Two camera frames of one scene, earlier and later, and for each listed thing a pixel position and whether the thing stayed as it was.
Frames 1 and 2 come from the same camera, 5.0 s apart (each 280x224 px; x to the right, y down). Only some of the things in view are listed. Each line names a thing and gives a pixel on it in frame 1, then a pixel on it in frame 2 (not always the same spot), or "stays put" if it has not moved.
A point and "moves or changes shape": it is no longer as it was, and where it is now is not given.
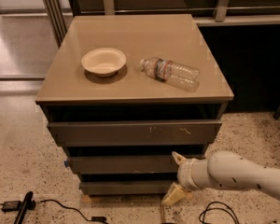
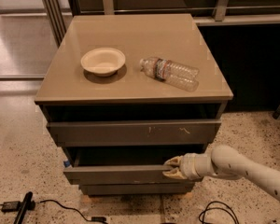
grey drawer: (122, 164) moves or changes shape
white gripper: (186, 174) -> (188, 166)
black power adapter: (10, 205) stays put
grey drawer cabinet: (130, 95) stays put
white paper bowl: (104, 62) stays put
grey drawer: (135, 133) stays put
